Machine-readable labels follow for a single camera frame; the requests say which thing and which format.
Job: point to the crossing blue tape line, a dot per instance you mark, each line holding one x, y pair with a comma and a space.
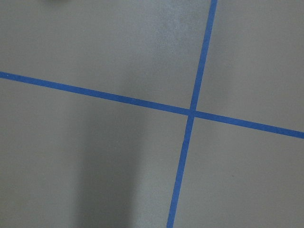
191, 116

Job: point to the long blue tape line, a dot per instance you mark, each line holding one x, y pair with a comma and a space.
152, 105

